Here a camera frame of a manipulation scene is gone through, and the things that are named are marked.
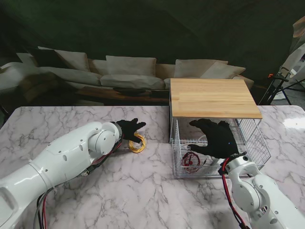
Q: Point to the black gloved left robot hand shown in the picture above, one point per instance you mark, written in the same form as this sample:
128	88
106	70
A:
128	130

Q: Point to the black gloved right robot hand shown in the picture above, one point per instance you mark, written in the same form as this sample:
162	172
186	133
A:
219	140

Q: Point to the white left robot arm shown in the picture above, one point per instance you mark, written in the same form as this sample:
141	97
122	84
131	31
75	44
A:
59	162

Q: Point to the dark wooden coffee table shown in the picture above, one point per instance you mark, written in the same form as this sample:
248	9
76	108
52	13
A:
100	94

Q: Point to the beige sofa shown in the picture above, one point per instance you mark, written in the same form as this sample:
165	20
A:
128	81

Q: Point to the beige sofa pillow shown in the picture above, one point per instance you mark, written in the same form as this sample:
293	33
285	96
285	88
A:
131	65
224	71
74	59
193	68

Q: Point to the black tripod stand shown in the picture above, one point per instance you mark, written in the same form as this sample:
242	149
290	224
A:
281	78

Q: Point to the dark sofa pillow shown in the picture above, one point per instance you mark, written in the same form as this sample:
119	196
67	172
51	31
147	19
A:
45	58

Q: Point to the white draped cover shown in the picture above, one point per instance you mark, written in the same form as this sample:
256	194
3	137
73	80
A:
297	55

